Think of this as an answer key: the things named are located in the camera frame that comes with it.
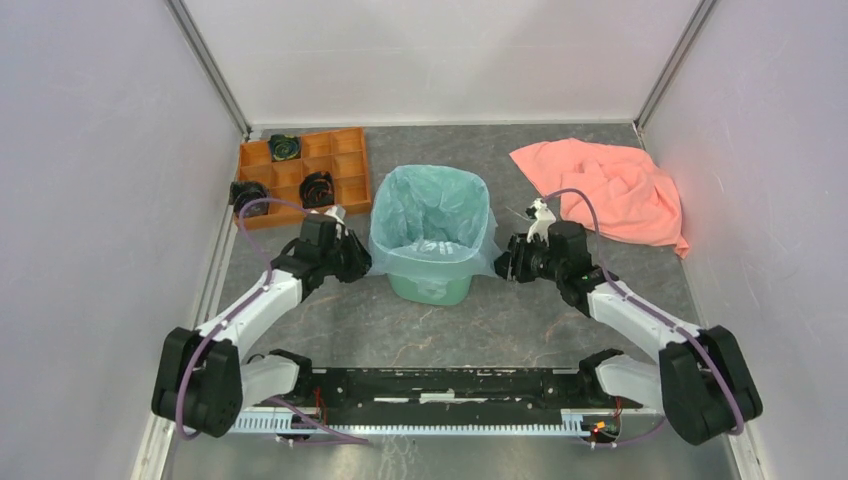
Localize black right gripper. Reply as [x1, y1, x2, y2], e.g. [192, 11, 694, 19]
[487, 233, 566, 284]

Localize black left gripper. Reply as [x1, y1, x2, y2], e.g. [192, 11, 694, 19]
[320, 231, 382, 285]

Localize green plastic trash bin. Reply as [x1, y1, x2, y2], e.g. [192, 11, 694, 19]
[387, 274, 473, 306]

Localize light blue plastic trash bag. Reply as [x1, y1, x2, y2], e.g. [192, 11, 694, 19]
[368, 165, 501, 281]

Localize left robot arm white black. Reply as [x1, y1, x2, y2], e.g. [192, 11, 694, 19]
[151, 207, 371, 440]

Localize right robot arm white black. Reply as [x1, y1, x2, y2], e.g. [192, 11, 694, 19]
[494, 221, 764, 445]

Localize black coil in tray centre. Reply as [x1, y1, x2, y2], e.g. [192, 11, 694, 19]
[299, 171, 335, 209]

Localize orange compartment tray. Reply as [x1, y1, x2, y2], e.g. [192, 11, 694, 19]
[236, 127, 373, 230]

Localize black coil with yellow-green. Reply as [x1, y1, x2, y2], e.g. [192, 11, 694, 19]
[267, 134, 302, 162]

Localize black coil at tray corner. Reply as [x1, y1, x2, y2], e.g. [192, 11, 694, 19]
[229, 181, 270, 218]

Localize pink cloth towel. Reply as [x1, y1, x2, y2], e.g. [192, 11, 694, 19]
[510, 138, 690, 258]

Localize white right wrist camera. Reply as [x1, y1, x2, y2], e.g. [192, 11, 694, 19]
[525, 198, 557, 244]

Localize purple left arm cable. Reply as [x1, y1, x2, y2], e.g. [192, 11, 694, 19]
[173, 198, 313, 442]

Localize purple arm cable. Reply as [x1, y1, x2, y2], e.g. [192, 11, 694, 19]
[543, 188, 747, 437]
[173, 198, 313, 442]

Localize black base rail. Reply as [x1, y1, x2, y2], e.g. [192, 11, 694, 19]
[294, 367, 642, 436]

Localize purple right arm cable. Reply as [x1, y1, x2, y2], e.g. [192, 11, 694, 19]
[543, 188, 747, 437]

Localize left aluminium corner post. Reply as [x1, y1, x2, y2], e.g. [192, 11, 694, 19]
[164, 0, 252, 140]

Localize aluminium corner post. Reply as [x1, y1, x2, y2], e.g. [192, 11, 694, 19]
[633, 0, 718, 136]
[164, 0, 252, 140]

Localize right aluminium corner post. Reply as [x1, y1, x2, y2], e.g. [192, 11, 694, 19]
[633, 0, 718, 136]

